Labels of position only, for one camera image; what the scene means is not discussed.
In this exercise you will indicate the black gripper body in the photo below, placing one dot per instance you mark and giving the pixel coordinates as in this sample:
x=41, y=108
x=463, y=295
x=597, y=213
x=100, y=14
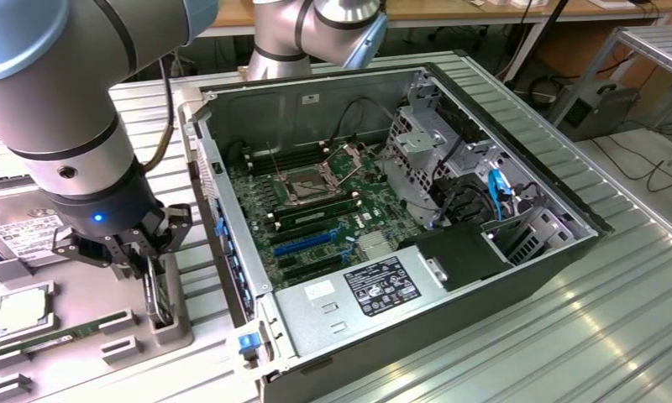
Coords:
x=97, y=210

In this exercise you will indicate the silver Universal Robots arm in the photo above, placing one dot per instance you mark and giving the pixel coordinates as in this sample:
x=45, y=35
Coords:
x=61, y=105

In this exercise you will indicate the silver hard disk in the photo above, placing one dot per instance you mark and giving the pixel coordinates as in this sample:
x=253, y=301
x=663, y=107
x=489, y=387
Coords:
x=16, y=235

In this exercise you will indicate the silver CPU chip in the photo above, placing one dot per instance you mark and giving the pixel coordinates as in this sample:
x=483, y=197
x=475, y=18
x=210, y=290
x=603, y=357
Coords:
x=25, y=310

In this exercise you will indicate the green loose RAM stick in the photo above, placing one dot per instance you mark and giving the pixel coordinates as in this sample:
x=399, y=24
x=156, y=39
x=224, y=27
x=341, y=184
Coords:
x=61, y=333

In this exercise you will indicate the blue expansion slot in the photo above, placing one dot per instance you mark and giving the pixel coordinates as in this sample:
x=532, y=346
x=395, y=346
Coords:
x=305, y=244

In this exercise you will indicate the thin socket locking lever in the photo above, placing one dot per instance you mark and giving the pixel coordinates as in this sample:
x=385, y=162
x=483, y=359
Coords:
x=275, y=159

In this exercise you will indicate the CPU socket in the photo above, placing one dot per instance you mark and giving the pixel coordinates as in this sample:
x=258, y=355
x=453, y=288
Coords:
x=308, y=189

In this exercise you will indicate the grey plastic parts rack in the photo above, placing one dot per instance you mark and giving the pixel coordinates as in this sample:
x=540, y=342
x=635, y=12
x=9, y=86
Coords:
x=89, y=361

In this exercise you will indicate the black expansion slot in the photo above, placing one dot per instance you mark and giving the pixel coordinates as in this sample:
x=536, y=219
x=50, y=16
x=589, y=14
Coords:
x=313, y=268

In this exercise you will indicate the green motherboard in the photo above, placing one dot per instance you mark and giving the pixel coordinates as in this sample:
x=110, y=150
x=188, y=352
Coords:
x=324, y=235

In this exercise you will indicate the blue case latch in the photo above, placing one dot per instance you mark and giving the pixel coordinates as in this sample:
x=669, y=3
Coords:
x=248, y=342

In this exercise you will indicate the silver power supply unit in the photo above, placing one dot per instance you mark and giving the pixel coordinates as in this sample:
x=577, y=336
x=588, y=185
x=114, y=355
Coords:
x=336, y=302

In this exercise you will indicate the metal socket cover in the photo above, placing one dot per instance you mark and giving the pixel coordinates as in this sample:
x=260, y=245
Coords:
x=344, y=161

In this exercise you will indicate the silver chipset heatsink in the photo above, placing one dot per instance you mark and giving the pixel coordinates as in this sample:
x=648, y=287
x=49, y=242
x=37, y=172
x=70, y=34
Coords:
x=376, y=243

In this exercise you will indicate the perforated metal disk bay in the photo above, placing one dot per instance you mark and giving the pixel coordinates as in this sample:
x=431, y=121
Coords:
x=420, y=168

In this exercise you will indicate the black plastic fan shroud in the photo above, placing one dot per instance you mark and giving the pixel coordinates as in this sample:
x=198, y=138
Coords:
x=453, y=256

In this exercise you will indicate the open black PC case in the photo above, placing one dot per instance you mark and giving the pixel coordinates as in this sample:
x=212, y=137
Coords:
x=537, y=176

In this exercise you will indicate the wooden desk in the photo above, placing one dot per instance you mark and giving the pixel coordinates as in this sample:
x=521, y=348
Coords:
x=481, y=14

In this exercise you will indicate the grey box device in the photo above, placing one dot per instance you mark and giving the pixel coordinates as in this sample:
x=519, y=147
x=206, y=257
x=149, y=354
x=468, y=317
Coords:
x=599, y=109

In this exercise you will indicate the aluminium frame table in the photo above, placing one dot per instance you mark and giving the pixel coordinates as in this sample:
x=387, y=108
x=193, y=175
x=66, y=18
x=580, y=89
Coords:
x=649, y=46

